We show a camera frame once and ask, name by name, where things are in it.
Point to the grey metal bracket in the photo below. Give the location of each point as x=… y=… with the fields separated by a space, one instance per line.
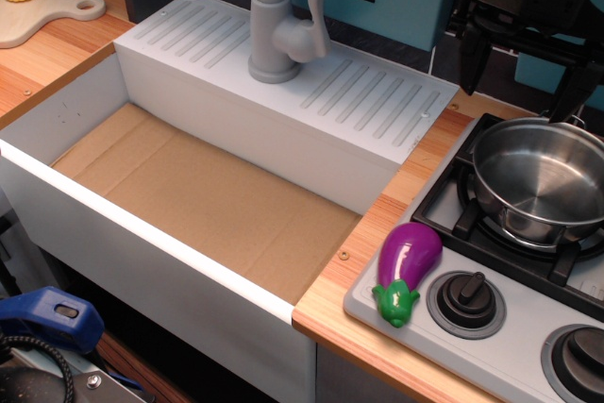
x=32 y=376

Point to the black stove knob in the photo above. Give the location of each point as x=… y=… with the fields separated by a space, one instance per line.
x=572 y=362
x=466 y=305

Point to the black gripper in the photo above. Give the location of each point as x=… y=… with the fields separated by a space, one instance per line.
x=569 y=35

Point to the blue clamp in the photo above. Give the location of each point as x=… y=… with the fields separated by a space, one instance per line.
x=49 y=314

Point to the teal box right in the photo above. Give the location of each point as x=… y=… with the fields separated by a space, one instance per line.
x=538 y=74

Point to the black stove knob left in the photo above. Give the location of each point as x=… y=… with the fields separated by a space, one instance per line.
x=466 y=305

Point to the cardboard sheet in sink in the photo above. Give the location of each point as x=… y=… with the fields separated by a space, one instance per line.
x=260 y=226

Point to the black burner grate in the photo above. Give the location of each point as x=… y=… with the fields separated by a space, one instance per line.
x=450 y=207

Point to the grey toy stove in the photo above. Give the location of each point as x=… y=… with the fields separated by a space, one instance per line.
x=495 y=271

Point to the wooden cutting board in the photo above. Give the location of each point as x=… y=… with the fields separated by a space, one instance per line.
x=21 y=20

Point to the grey toy faucet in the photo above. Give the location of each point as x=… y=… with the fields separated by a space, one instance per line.
x=280 y=42

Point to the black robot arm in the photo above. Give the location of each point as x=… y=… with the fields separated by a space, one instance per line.
x=565 y=32

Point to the white toy sink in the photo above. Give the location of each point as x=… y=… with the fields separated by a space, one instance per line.
x=341 y=129

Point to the stainless steel pot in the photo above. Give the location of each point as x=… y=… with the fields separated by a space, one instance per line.
x=541 y=183

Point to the black stove knob right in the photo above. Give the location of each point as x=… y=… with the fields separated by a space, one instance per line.
x=572 y=362

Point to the purple toy eggplant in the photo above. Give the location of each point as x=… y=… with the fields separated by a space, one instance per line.
x=407 y=256

